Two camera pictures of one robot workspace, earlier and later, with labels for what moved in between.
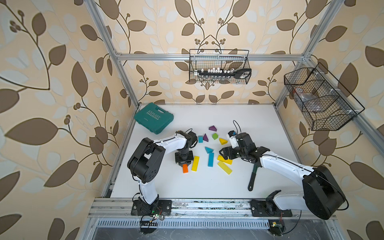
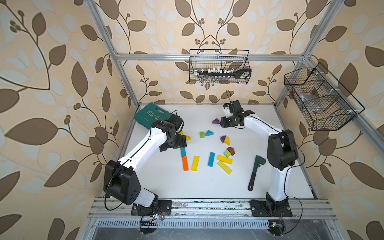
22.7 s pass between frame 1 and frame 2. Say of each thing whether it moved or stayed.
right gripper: moved
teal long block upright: stayed
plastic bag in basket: stayed
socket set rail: stayed
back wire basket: stayed
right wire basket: stayed
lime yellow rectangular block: stayed
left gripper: moved
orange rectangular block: stayed
